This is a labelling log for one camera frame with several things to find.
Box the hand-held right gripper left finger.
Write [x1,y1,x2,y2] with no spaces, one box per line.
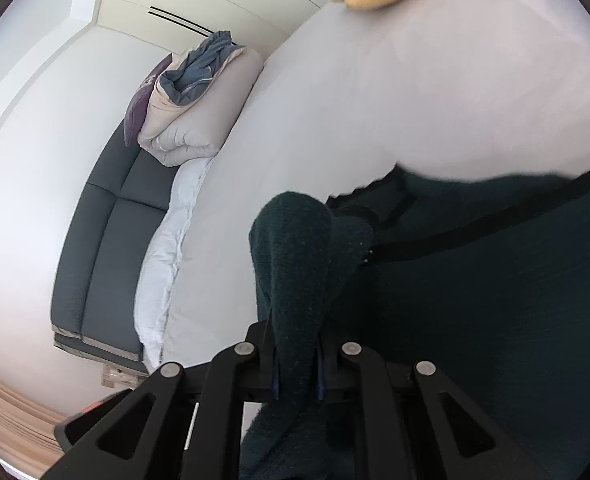
[40,320,282,480]

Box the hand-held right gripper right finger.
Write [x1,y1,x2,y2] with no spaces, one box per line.
[316,334,538,480]

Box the dark green garment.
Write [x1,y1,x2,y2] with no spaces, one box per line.
[237,160,590,480]

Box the grey sofa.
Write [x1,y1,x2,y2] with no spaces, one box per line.
[51,119,184,364]

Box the white quilt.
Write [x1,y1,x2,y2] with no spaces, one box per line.
[133,157,216,367]

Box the folded beige duvet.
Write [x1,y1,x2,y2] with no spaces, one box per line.
[139,50,266,167]

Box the white bed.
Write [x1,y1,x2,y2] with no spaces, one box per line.
[165,0,590,366]

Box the purple pillow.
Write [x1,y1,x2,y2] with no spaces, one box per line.
[124,54,174,149]

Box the blue grey cloth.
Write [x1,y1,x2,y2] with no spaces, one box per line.
[160,31,246,107]

